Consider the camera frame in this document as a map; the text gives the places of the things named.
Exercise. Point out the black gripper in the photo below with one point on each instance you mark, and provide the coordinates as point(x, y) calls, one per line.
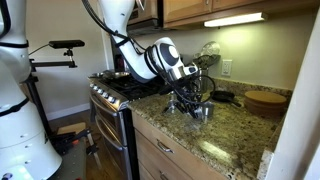
point(189, 95)

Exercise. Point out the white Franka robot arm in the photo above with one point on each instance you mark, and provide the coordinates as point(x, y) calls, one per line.
point(20, 133)

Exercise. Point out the gray robot base platform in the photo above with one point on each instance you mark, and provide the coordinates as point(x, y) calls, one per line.
point(71, 163)

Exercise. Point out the black cast iron skillet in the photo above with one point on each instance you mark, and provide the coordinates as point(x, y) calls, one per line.
point(224, 96)

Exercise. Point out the steel utensil canister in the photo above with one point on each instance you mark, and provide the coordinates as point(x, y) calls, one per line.
point(204, 78)

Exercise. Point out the round mesh strainer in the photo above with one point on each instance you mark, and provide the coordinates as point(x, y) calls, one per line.
point(210, 49)

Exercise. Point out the stack of wooden boards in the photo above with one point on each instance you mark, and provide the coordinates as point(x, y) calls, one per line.
point(265, 100)

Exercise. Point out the stainless gas range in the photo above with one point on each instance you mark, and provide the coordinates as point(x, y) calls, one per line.
point(110, 133)

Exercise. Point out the steel frying pan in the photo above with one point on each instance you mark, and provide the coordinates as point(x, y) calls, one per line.
point(113, 74)

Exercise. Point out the under-cabinet light bar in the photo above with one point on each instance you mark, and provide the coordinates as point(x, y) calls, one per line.
point(235, 19)

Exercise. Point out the wooden upper cabinet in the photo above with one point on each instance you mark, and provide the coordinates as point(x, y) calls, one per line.
point(190, 6)

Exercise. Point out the small wooden board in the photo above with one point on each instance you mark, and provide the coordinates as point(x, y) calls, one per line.
point(71, 128)

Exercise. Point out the black clamp tool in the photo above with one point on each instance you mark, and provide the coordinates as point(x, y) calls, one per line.
point(66, 140)

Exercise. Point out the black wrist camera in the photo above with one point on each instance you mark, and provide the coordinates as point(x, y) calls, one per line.
point(166, 90)

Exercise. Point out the white wall outlet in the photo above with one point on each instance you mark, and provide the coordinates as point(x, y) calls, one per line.
point(226, 67)

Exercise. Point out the black stereo camera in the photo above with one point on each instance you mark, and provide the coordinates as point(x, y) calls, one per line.
point(66, 44)

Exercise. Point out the black camera stand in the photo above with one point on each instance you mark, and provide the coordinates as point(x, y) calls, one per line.
point(50, 63)

